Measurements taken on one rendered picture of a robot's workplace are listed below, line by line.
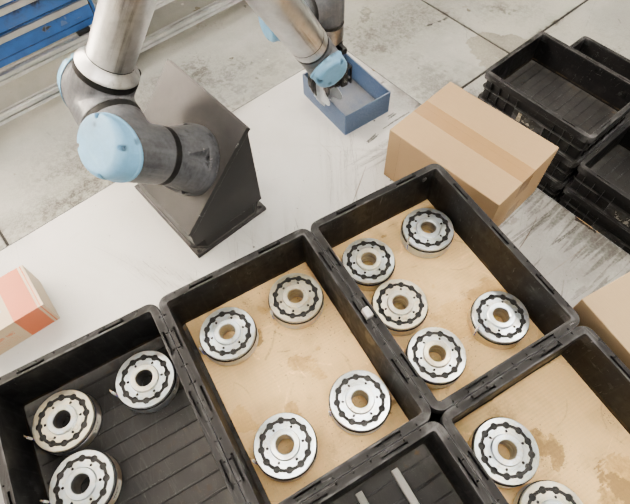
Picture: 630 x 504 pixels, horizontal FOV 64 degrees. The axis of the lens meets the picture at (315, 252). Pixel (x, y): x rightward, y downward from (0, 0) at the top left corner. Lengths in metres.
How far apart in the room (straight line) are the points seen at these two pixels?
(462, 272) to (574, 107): 1.02
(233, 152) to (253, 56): 1.77
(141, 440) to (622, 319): 0.84
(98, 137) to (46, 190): 1.53
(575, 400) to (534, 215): 0.49
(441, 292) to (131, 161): 0.62
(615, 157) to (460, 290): 1.10
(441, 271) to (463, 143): 0.32
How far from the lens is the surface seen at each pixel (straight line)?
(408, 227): 1.03
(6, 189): 2.58
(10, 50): 2.58
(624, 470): 1.00
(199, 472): 0.92
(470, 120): 1.24
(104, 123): 0.96
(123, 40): 0.97
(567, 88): 1.99
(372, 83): 1.46
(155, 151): 0.97
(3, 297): 1.24
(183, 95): 1.16
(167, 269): 1.21
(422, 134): 1.19
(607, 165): 1.96
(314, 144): 1.37
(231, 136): 1.05
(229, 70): 2.72
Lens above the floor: 1.71
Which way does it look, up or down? 60 degrees down
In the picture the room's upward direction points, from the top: 3 degrees counter-clockwise
